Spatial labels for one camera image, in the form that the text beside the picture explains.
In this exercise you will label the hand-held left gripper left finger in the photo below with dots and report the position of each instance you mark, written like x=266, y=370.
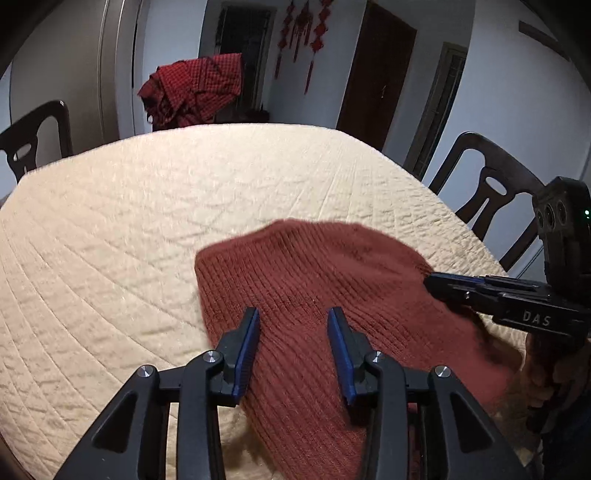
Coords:
x=242, y=355

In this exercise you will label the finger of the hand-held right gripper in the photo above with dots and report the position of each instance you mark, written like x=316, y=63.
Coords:
x=461, y=288

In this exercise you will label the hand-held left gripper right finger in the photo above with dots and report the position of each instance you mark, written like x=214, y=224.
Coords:
x=339, y=355

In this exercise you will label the rust red knitted sweater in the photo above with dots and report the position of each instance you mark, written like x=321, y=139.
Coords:
x=323, y=277

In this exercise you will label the person's right hand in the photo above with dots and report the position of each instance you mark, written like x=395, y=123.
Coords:
x=579, y=364

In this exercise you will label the dark wooden chair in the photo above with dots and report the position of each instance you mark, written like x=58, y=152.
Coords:
x=51, y=124
x=466, y=152

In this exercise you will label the cream quilted blanket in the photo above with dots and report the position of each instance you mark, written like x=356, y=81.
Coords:
x=115, y=230

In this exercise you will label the dark framed window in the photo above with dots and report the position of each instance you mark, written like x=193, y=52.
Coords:
x=438, y=110

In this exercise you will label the brown wooden door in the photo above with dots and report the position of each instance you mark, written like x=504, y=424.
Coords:
x=374, y=78

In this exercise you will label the red checked shirt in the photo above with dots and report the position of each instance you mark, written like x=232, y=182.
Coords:
x=194, y=87

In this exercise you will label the large red chinese knot ornament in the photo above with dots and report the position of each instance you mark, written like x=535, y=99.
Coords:
x=318, y=37

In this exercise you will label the small red chinese knot ornament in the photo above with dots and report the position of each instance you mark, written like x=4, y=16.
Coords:
x=286, y=32
x=302, y=27

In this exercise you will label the dark open doorway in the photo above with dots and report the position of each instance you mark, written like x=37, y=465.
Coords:
x=244, y=37

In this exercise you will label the grey refrigerator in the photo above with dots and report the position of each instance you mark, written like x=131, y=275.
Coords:
x=117, y=55

